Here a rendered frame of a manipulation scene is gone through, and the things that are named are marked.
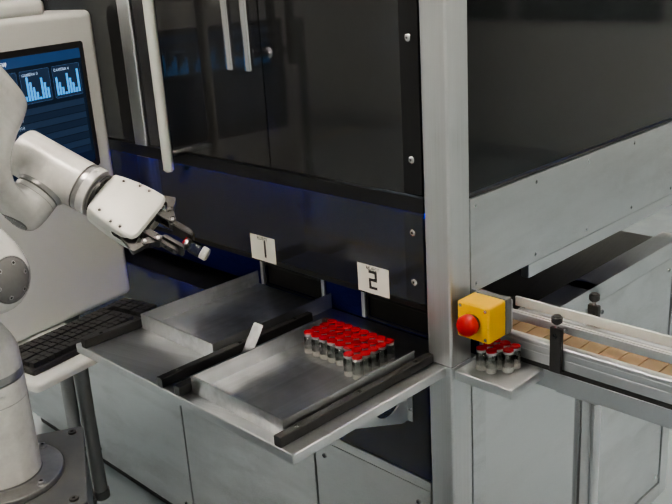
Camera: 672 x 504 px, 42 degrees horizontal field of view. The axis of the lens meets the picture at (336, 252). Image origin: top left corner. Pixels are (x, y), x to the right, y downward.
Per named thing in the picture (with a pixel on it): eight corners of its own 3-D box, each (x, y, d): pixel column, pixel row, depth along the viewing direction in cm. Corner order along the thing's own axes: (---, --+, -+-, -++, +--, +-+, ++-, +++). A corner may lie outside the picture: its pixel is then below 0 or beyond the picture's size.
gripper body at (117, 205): (115, 183, 154) (169, 214, 153) (79, 226, 149) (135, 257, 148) (112, 159, 148) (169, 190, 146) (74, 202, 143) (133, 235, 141)
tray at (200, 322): (258, 283, 220) (257, 270, 219) (332, 307, 202) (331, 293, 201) (142, 328, 198) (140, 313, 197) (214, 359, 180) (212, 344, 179)
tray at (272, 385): (321, 333, 189) (320, 318, 188) (414, 367, 172) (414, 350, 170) (192, 392, 167) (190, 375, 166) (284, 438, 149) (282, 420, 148)
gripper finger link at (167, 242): (151, 234, 148) (185, 254, 147) (140, 248, 146) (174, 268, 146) (150, 225, 145) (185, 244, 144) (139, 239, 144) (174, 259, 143)
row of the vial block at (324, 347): (310, 348, 182) (308, 328, 180) (374, 373, 170) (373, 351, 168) (302, 352, 180) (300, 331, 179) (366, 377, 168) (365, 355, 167)
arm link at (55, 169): (61, 198, 143) (95, 155, 146) (-6, 160, 145) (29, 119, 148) (71, 220, 151) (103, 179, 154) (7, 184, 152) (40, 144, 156)
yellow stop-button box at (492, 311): (480, 323, 170) (479, 288, 168) (511, 332, 165) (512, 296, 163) (456, 336, 165) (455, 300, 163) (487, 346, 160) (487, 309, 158)
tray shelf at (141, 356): (246, 286, 224) (245, 279, 223) (470, 361, 177) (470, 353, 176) (76, 351, 193) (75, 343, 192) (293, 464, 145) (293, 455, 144)
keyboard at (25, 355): (126, 303, 233) (124, 294, 232) (164, 312, 225) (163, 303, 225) (-5, 363, 202) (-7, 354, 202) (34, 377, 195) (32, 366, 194)
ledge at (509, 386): (496, 354, 179) (496, 345, 178) (552, 372, 170) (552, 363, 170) (454, 379, 170) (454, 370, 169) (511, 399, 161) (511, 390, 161)
